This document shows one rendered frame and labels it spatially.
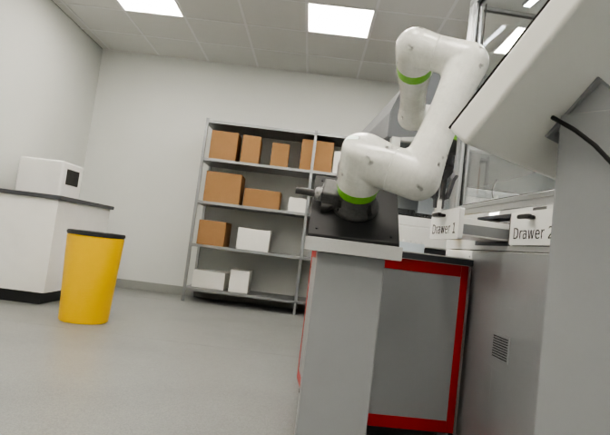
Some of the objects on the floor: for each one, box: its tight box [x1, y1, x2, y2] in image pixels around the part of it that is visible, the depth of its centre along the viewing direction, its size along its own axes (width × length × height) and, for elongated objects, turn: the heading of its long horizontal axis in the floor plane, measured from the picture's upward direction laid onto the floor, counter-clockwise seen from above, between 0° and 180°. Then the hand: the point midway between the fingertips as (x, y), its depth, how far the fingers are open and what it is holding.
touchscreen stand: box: [534, 110, 610, 435], centre depth 93 cm, size 50×45×102 cm
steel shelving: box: [181, 118, 348, 315], centre depth 579 cm, size 363×49×200 cm
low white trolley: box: [297, 251, 474, 435], centre depth 227 cm, size 58×62×76 cm
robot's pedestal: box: [294, 236, 403, 435], centre depth 158 cm, size 30×30×76 cm
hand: (437, 208), depth 194 cm, fingers closed, pressing on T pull
